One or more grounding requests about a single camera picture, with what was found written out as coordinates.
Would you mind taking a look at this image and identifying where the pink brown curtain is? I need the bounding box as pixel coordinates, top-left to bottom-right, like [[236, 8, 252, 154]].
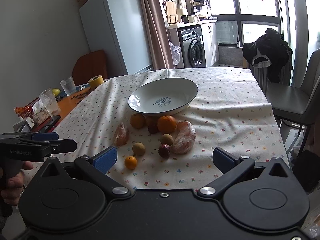
[[140, 0, 174, 70]]

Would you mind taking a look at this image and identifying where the brown kiwi fruit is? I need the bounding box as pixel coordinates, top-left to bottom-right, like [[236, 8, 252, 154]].
[[132, 142, 146, 155], [160, 134, 174, 146]]

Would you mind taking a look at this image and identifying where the black clothes pile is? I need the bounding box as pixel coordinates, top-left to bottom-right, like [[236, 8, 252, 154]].
[[242, 28, 293, 83]]

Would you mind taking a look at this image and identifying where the yellow lemon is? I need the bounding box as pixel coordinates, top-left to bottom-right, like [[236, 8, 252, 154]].
[[52, 88, 61, 96]]

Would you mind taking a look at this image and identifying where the large orange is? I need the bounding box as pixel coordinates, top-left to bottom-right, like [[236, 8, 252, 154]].
[[157, 115, 177, 134]]

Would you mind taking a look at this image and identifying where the black dish rack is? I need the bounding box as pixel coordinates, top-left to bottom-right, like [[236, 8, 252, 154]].
[[192, 0, 212, 20]]

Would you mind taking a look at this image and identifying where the dark red fruit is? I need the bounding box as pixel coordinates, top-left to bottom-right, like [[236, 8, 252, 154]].
[[145, 116, 159, 134]]

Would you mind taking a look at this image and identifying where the medium orange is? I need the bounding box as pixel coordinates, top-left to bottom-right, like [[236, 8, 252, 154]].
[[130, 113, 146, 129]]

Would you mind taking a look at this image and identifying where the grey dining chair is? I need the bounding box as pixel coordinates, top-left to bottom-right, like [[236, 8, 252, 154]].
[[266, 49, 320, 153]]

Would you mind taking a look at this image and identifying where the silver washing machine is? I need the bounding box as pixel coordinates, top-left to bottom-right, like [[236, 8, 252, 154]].
[[177, 25, 206, 68]]

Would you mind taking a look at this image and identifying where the clear plastic bag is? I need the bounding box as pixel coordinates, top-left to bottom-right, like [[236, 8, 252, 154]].
[[169, 41, 181, 66]]

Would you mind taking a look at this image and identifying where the clear plastic cup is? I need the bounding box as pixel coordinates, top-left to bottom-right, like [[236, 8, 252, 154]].
[[39, 88, 61, 116]]

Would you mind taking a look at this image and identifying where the orange cat table mat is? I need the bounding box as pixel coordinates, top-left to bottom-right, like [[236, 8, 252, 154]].
[[58, 87, 91, 121]]

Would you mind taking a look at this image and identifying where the small kumquat orange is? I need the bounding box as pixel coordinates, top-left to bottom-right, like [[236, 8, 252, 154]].
[[124, 156, 137, 170]]

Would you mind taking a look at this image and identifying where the clear drinking glass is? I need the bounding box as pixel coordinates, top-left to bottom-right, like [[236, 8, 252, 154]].
[[60, 76, 76, 96]]

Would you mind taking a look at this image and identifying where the white kitchen cabinet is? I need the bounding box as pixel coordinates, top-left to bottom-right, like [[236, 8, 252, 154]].
[[201, 22, 219, 67]]

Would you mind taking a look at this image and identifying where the person's left hand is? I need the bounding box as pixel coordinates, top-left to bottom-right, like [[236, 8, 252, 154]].
[[1, 161, 33, 206]]

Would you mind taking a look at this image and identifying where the yellow tape roll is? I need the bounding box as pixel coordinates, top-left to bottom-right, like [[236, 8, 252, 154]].
[[88, 75, 104, 90]]

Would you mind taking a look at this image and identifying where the small dark bottle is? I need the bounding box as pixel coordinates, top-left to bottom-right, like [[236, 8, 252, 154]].
[[236, 37, 240, 48]]

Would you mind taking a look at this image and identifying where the small peeled pomelo segment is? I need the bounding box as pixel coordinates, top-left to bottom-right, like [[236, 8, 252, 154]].
[[113, 122, 129, 147]]

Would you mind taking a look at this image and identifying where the brown wooden chair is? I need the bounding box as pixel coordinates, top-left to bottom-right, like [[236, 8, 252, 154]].
[[72, 50, 107, 86]]

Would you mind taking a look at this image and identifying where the floral white tablecloth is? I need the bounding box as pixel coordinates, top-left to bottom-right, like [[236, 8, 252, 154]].
[[23, 67, 291, 192]]

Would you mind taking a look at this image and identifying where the white bowl with dark rim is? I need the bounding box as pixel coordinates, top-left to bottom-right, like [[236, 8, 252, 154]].
[[127, 77, 199, 116]]

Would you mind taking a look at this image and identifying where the white refrigerator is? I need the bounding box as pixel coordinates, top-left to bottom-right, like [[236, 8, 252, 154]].
[[79, 0, 153, 77]]

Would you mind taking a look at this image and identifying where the small red apple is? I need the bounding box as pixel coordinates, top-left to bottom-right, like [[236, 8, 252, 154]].
[[156, 144, 170, 159]]

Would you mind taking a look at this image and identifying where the red snack package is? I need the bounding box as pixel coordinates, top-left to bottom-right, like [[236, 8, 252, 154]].
[[14, 98, 40, 118]]

